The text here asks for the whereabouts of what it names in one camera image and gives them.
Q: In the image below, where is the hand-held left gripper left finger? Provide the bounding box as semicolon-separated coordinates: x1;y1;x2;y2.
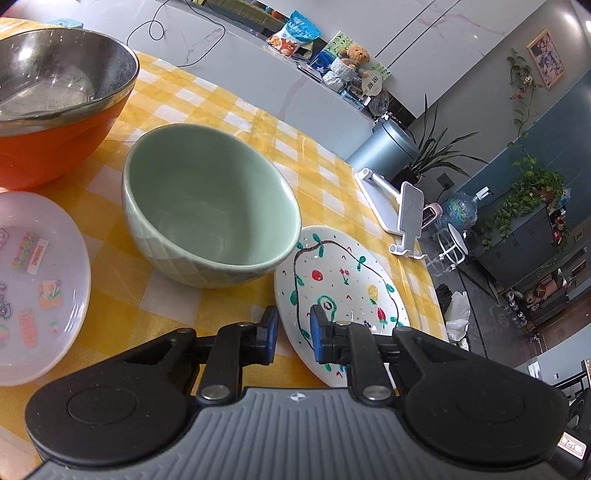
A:
111;305;280;402

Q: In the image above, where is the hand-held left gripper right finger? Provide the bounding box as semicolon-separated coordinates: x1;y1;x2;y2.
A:
309;304;468;403

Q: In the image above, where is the white painted fruit plate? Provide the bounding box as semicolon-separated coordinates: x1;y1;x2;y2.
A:
274;225;411;387

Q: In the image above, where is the pale green ceramic bowl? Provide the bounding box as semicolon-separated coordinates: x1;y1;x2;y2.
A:
121;124;302;289

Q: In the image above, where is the translucent plate with stickers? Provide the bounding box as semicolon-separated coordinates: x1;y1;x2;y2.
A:
0;191;92;387

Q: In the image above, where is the orange steel mixing bowl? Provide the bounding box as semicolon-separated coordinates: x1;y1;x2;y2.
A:
0;28;140;191

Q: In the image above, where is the white plastic bag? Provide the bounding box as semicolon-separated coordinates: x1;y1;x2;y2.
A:
444;291;472;343

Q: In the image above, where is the white folding phone stand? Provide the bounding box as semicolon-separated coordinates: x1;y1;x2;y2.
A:
355;168;428;260

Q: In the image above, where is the white round stool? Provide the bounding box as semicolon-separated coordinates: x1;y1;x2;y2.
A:
427;223;468;274

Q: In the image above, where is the pink space heater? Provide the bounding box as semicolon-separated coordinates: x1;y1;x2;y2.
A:
421;203;443;230

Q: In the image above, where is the large water bottle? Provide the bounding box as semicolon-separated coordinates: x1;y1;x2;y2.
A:
441;188;490;230

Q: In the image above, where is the grey-blue pedal trash can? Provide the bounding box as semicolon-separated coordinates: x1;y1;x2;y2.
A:
346;117;419;183

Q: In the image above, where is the long-leaf potted plant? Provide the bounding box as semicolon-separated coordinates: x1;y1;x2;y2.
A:
397;95;488;190

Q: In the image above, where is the blue-grey cabinet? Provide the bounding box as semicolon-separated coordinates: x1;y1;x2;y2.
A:
475;203;562;292

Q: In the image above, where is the yellow checked tablecloth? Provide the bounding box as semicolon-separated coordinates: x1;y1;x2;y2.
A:
0;17;451;468

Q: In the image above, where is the green pothos plant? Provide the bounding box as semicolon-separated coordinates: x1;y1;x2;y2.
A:
480;157;567;250

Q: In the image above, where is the white woven basket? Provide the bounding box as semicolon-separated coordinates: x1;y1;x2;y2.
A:
322;58;357;90

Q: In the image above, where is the brown teddy bear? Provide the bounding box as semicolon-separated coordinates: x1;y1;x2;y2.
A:
341;45;371;77

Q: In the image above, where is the blue snack bag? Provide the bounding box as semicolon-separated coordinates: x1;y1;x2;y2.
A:
268;10;321;57

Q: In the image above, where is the hanging vine plant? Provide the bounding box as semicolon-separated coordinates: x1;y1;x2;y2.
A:
505;48;544;148

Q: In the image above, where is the black cable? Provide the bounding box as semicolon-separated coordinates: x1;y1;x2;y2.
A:
126;0;227;68

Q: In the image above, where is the framed wall picture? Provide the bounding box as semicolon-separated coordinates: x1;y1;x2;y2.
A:
526;29;565;90

